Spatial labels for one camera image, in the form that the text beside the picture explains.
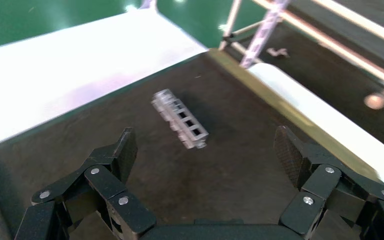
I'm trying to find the black flat container tray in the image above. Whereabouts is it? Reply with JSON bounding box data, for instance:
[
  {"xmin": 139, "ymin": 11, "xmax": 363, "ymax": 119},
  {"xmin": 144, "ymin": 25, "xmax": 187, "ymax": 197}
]
[{"xmin": 0, "ymin": 47, "xmax": 382, "ymax": 240}]

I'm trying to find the small grey metal clip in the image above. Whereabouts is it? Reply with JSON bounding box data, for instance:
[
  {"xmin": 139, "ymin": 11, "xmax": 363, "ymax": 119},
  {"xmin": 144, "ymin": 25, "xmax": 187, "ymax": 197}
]
[{"xmin": 266, "ymin": 47, "xmax": 290, "ymax": 58}]

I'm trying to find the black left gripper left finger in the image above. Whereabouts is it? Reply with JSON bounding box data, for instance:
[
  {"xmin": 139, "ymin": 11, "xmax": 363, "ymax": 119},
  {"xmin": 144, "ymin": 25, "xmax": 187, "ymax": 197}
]
[{"xmin": 14, "ymin": 126, "xmax": 156, "ymax": 240}]

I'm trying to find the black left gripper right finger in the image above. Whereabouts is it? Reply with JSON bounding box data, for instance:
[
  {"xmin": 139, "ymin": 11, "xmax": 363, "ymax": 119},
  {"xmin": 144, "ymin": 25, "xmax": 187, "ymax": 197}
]
[{"xmin": 273, "ymin": 125, "xmax": 384, "ymax": 240}]

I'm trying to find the white perforated metal shelf rack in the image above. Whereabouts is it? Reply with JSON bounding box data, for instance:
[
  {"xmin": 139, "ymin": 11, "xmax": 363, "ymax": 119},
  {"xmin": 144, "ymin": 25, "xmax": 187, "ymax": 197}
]
[{"xmin": 239, "ymin": 0, "xmax": 291, "ymax": 69}]

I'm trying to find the black and cream tube trolley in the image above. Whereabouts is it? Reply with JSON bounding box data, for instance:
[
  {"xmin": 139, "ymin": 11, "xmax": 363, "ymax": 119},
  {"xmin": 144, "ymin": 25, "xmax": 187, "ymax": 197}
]
[{"xmin": 218, "ymin": 0, "xmax": 384, "ymax": 157}]

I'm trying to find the grey ladder-shaped metal part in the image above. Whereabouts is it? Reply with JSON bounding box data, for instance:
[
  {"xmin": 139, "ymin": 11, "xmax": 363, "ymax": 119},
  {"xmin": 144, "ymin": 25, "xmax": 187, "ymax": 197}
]
[{"xmin": 151, "ymin": 88, "xmax": 210, "ymax": 150}]

